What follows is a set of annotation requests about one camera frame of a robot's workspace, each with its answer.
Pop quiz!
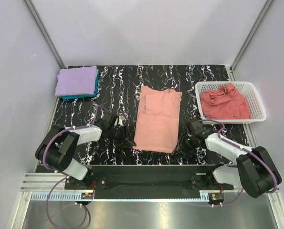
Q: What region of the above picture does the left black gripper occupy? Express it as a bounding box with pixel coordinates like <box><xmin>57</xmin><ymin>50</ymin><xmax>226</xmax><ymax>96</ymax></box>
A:
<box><xmin>108</xmin><ymin>125</ymin><xmax>136</xmax><ymax>149</ymax></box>

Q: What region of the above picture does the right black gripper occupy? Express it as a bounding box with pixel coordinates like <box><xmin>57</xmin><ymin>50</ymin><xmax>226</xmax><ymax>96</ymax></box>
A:
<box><xmin>171</xmin><ymin>133</ymin><xmax>197</xmax><ymax>159</ymax></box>

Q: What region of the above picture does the pink printed t shirt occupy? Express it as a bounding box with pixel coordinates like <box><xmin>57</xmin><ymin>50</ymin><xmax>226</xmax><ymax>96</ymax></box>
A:
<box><xmin>133</xmin><ymin>86</ymin><xmax>182</xmax><ymax>154</ymax></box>

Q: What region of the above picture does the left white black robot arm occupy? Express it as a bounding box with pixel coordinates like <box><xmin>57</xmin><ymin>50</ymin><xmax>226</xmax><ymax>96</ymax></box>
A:
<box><xmin>35</xmin><ymin>112</ymin><xmax>136</xmax><ymax>189</ymax></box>

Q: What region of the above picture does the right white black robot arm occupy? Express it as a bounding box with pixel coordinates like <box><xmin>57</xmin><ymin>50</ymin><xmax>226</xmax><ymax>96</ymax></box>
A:
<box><xmin>173</xmin><ymin>120</ymin><xmax>282</xmax><ymax>198</ymax></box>

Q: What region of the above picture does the red crumpled t shirt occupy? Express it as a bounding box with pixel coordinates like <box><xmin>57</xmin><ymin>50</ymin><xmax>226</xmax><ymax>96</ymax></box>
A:
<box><xmin>200</xmin><ymin>83</ymin><xmax>252</xmax><ymax>120</ymax></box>

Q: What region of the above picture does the teal folded t shirt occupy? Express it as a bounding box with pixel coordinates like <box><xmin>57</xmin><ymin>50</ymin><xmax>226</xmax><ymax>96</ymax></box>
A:
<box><xmin>59</xmin><ymin>69</ymin><xmax>100</xmax><ymax>100</ymax></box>

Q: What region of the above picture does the white plastic laundry basket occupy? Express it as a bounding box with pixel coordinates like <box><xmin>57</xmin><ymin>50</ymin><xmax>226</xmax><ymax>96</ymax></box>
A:
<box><xmin>195</xmin><ymin>81</ymin><xmax>267</xmax><ymax>125</ymax></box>

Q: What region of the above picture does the purple folded t shirt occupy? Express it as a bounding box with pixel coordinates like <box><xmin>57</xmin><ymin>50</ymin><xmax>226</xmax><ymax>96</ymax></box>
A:
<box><xmin>55</xmin><ymin>66</ymin><xmax>98</xmax><ymax>97</ymax></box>

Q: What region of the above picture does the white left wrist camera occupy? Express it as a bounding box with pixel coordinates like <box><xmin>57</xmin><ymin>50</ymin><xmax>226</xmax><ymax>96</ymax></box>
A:
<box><xmin>114</xmin><ymin>115</ymin><xmax>125</xmax><ymax>126</ymax></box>

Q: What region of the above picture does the right white cable duct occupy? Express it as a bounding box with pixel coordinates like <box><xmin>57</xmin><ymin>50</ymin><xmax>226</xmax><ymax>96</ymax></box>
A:
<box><xmin>200</xmin><ymin>192</ymin><xmax>209</xmax><ymax>202</ymax></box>

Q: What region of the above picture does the white cable duct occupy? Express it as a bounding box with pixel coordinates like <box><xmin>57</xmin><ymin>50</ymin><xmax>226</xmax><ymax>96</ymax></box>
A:
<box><xmin>31</xmin><ymin>192</ymin><xmax>82</xmax><ymax>201</ymax></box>
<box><xmin>200</xmin><ymin>192</ymin><xmax>209</xmax><ymax>202</ymax></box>

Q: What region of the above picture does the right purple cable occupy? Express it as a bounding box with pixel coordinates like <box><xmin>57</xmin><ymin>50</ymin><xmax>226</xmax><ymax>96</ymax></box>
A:
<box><xmin>186</xmin><ymin>119</ymin><xmax>280</xmax><ymax>206</ymax></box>

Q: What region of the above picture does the purple cable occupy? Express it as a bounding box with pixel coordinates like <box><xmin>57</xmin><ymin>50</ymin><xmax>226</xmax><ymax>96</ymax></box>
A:
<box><xmin>186</xmin><ymin>119</ymin><xmax>280</xmax><ymax>206</ymax></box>
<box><xmin>42</xmin><ymin>104</ymin><xmax>109</xmax><ymax>229</ymax></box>

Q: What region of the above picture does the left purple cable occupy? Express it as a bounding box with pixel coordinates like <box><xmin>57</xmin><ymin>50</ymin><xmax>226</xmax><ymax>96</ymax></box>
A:
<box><xmin>42</xmin><ymin>104</ymin><xmax>109</xmax><ymax>229</ymax></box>

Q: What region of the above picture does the left white cable duct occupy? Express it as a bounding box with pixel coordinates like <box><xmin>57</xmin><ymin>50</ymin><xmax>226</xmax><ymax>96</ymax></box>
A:
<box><xmin>31</xmin><ymin>192</ymin><xmax>82</xmax><ymax>201</ymax></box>

